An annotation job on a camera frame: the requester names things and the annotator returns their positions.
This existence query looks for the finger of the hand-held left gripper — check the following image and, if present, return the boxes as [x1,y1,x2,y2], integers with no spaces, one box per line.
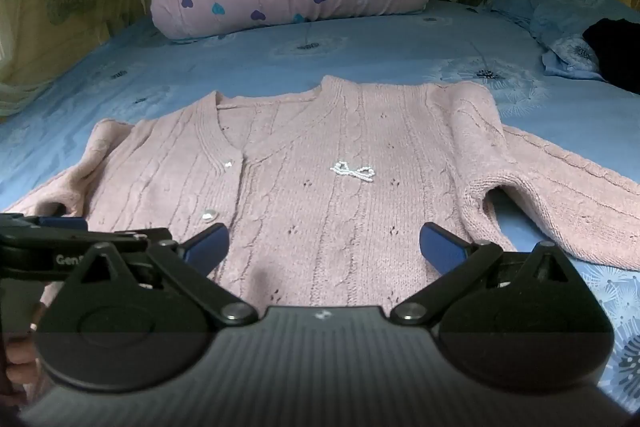
[0,213,88,233]

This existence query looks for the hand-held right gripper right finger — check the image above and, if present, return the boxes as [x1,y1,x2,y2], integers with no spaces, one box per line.
[390,222,583,327]

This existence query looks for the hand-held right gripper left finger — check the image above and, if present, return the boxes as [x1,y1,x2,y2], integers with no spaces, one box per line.
[65,223,260,327]

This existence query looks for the pink knit cardigan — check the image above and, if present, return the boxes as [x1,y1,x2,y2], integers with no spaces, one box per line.
[0,75,640,314]

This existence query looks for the person's left hand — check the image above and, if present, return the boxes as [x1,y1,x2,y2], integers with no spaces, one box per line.
[4,302,46,403]

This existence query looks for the white mosquito net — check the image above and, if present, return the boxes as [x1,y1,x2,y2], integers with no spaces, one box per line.
[0,0,133,118]

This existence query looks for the blue dandelion-print bed sheet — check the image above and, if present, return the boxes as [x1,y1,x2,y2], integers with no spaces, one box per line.
[0,0,640,413]

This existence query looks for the blue dandelion-print pillow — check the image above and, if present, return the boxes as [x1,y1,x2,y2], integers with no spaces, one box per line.
[482,0,640,80]

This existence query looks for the black garment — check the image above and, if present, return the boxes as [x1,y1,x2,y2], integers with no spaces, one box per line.
[582,18,640,95]

